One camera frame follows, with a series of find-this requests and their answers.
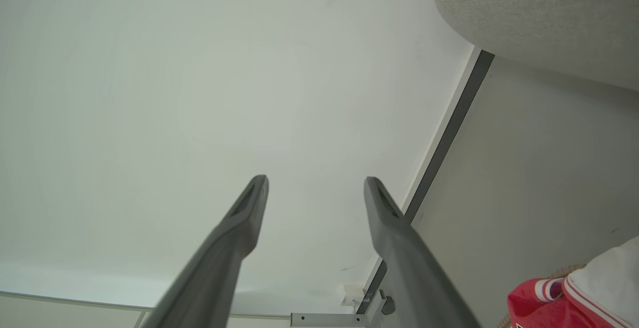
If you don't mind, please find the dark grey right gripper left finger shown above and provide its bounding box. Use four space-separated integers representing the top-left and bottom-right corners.
142 175 270 328

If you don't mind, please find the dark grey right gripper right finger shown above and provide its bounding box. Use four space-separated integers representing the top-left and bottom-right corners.
363 177 483 328

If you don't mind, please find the white cloth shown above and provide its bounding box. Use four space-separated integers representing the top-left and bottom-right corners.
507 236 639 328

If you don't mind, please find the dark grey round knob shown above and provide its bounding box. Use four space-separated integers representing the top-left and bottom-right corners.
379 291 396 316

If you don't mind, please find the dark grey baseboard strip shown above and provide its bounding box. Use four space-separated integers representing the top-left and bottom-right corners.
356 50 495 315

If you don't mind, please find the red white striped garment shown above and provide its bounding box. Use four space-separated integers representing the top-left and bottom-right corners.
497 264 587 328

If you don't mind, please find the small white wall socket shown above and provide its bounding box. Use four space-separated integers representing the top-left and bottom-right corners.
341 285 364 307

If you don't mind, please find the grey metal bracket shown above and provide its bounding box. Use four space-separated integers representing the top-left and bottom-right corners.
291 313 369 328

